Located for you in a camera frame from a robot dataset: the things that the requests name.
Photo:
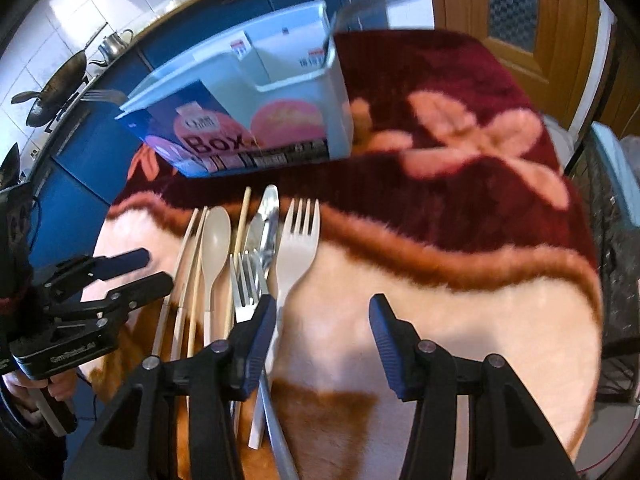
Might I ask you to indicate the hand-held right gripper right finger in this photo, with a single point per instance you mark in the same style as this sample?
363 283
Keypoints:
387 340

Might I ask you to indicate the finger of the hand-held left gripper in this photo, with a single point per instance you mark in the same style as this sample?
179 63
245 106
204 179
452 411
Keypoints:
125 259
150 285

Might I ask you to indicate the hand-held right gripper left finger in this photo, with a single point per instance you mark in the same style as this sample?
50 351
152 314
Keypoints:
260 332

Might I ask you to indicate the wooden chopstick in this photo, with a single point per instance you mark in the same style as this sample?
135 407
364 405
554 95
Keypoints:
240 240
187 280
177 270
192 320

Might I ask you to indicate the metal fork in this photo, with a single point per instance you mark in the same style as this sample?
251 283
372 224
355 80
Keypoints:
360 2
245 290
105 95

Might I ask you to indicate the beige spoon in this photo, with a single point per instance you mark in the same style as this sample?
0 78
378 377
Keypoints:
216 240

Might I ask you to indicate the white plastic fork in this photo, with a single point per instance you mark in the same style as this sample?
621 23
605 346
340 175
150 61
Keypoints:
297 255

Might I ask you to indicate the light blue utensil box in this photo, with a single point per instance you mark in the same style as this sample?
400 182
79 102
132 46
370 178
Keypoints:
280 125

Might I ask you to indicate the person's left hand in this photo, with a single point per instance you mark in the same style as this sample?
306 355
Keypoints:
25 392

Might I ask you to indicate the blue base cabinet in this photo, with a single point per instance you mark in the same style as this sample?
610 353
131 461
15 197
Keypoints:
80 160

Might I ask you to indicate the red floral blanket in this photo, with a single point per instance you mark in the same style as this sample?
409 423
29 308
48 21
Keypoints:
450 220

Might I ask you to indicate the gas stove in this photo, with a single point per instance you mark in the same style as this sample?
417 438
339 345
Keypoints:
70 105

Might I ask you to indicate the black wok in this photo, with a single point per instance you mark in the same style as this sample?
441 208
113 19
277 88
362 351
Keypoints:
55 85

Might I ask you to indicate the metal kettle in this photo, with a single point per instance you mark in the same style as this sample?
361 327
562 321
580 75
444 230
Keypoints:
112 45

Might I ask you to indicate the white round object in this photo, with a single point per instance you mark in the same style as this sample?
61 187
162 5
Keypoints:
562 142

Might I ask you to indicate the light blue chair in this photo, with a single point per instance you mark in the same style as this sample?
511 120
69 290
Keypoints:
617 170

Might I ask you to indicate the wooden door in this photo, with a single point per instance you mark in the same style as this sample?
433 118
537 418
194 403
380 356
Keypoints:
550 20

